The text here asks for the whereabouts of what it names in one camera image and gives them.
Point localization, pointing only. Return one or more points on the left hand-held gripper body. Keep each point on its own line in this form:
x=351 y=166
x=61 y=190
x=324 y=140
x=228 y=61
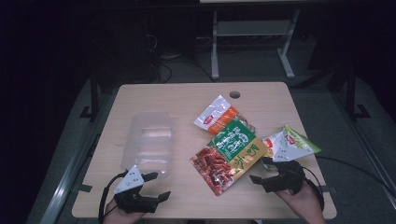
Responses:
x=134 y=199

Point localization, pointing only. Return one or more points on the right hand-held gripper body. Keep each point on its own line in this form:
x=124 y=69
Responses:
x=288 y=179

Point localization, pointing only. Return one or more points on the clear plastic container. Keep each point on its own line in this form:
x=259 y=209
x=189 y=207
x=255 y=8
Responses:
x=149 y=140

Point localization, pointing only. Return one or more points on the green yellow snack packet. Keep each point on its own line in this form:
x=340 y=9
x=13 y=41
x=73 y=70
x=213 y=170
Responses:
x=230 y=149

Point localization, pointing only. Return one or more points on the white green snack packet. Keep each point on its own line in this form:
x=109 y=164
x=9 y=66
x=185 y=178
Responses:
x=300 y=137

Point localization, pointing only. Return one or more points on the orange white snack packet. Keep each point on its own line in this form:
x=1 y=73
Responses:
x=214 y=115

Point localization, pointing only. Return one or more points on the person's left hand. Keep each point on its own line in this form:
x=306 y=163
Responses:
x=120 y=217

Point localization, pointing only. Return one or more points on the person's right hand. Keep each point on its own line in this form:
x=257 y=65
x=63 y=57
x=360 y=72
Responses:
x=303 y=202

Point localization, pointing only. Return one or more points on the black tape piece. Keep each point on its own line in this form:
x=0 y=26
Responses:
x=325 y=188
x=84 y=188

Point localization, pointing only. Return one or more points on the black metal stand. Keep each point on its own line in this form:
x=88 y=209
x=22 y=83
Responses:
x=94 y=99
x=351 y=93

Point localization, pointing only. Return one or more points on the white metal desk frame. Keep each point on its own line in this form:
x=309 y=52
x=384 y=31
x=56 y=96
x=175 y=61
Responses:
x=214 y=46

